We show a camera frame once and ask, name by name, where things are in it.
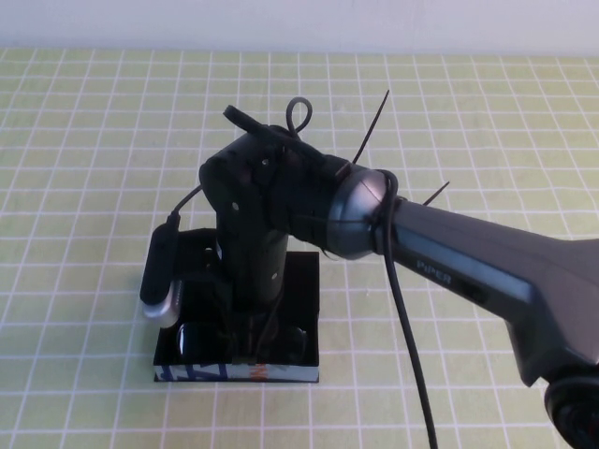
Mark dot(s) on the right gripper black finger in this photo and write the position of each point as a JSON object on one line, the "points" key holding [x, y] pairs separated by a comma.
{"points": [[246, 359]]}

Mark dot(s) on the right robot arm black grey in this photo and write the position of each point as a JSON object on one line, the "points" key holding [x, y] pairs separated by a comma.
{"points": [[468, 262]]}

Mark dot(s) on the black framed glasses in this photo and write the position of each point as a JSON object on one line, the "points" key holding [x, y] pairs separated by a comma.
{"points": [[196, 343]]}

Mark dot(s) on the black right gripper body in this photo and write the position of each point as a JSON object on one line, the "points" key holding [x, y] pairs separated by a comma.
{"points": [[252, 327]]}

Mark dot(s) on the black right camera mount bracket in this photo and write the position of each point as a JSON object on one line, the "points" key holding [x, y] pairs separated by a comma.
{"points": [[199, 252]]}

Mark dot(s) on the black glasses case printed front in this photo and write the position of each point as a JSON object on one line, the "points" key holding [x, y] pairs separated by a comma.
{"points": [[304, 299]]}

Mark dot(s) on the right wrist camera black silver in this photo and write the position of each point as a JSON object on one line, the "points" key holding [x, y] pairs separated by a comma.
{"points": [[159, 276]]}

